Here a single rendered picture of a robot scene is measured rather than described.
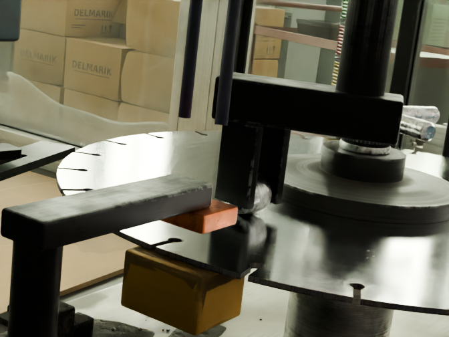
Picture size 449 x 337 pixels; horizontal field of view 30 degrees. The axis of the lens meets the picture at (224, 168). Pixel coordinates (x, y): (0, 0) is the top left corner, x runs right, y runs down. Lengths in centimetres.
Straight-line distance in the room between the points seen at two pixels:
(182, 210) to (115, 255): 60
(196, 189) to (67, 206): 6
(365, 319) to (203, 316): 16
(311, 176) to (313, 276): 13
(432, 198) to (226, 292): 15
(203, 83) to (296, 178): 64
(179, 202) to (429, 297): 10
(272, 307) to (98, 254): 39
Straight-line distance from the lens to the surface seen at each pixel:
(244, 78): 38
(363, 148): 45
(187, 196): 32
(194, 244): 35
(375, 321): 47
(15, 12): 52
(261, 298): 58
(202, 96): 107
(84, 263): 89
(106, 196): 30
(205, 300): 33
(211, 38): 106
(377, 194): 43
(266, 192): 39
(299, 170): 46
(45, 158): 61
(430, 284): 34
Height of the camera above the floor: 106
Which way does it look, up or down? 13 degrees down
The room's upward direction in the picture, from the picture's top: 7 degrees clockwise
